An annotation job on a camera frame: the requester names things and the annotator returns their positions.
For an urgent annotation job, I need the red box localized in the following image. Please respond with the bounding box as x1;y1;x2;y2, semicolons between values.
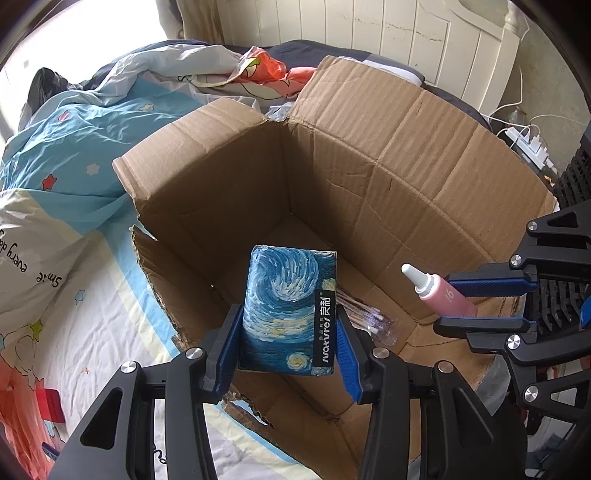
39;388;66;423

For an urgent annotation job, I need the navy mattress sheet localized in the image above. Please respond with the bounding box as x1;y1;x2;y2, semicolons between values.
416;69;491;126

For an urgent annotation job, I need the navy grey pillow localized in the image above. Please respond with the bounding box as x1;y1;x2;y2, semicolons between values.
265;39;426;86

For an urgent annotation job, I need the orange printed cloth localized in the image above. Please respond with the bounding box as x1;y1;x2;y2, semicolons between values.
231;46;315;100

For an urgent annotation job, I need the brown cardboard box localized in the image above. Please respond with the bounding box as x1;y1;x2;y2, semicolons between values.
113;55;559;480

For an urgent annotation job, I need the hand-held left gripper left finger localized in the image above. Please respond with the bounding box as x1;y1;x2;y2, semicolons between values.
60;302;245;480

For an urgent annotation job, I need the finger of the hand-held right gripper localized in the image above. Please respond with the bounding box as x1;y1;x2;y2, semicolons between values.
445;199;591;297
434;315;591;412

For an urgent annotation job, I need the cotton swab packet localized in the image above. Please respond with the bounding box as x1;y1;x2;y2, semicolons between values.
337;291;398;347

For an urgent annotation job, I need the pink tube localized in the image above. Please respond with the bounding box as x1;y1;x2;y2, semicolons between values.
401;263;481;319

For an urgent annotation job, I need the white wooden headboard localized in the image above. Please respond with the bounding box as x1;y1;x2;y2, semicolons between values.
217;0;532;114

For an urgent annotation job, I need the blue swirl tissue pack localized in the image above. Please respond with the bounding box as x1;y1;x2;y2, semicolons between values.
238;244;340;377

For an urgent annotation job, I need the beige curtain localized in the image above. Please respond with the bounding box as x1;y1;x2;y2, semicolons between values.
171;0;222;42

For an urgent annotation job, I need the white power strip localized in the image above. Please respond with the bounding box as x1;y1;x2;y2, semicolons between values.
505;127;561;172

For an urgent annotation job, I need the star printed bedsheet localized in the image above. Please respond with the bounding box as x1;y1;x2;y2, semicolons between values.
0;222;296;480

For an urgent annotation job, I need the star printed quilt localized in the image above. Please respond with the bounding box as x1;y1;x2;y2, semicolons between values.
0;39;259;324

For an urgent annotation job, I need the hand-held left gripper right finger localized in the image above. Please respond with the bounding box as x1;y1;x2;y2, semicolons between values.
335;305;527;480

